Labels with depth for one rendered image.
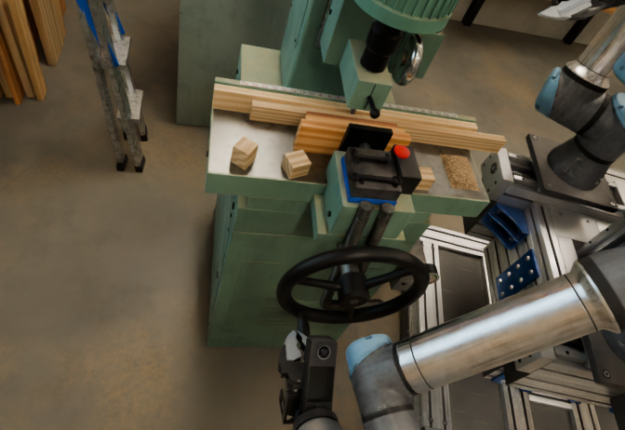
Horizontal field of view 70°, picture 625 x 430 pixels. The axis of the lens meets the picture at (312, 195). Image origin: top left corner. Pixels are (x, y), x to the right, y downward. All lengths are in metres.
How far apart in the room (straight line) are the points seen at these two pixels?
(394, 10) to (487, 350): 0.51
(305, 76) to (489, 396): 1.16
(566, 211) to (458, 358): 0.90
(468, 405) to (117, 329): 1.15
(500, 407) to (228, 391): 0.87
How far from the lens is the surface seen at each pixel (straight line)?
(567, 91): 1.30
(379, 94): 0.89
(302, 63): 1.10
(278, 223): 0.97
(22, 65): 2.26
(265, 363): 1.64
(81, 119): 2.24
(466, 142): 1.11
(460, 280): 1.82
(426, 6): 0.76
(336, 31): 0.95
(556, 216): 1.44
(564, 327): 0.64
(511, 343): 0.64
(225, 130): 0.92
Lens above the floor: 1.54
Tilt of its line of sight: 49 degrees down
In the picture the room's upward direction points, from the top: 23 degrees clockwise
